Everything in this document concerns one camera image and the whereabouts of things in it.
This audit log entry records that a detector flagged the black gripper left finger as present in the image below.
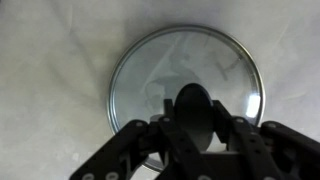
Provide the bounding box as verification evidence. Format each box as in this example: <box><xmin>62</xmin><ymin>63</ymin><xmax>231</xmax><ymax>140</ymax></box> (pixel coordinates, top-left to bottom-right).
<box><xmin>69</xmin><ymin>98</ymin><xmax>208</xmax><ymax>180</ymax></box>

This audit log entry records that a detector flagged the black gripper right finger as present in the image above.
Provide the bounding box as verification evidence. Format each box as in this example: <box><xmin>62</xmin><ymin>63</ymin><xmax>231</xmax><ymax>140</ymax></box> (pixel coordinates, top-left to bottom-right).
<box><xmin>212</xmin><ymin>99</ymin><xmax>320</xmax><ymax>180</ymax></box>

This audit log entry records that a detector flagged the glass lid with black knob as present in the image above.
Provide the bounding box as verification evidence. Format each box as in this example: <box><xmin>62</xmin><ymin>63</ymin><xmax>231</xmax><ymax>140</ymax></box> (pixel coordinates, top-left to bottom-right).
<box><xmin>106</xmin><ymin>24</ymin><xmax>266</xmax><ymax>173</ymax></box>

